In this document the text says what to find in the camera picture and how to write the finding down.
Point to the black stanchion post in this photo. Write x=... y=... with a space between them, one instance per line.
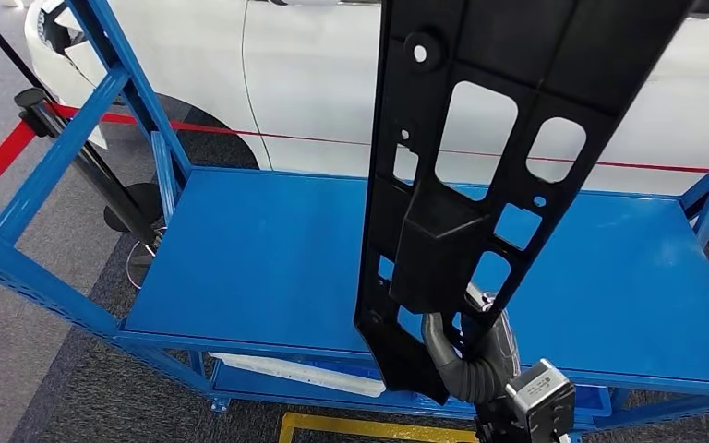
x=94 y=172

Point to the blue metal shelf rack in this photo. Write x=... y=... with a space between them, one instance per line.
x=269 y=257

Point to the black plastic frame part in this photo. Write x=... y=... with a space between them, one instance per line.
x=440 y=257

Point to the yellow floor tape square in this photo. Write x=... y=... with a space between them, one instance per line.
x=360 y=428

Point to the white plastic bin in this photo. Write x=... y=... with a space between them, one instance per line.
x=305 y=374

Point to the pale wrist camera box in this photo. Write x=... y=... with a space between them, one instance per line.
x=541 y=397

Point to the white car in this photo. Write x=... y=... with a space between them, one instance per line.
x=305 y=73

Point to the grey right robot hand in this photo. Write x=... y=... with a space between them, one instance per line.
x=434 y=342

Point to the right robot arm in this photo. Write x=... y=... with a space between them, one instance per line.
x=474 y=388

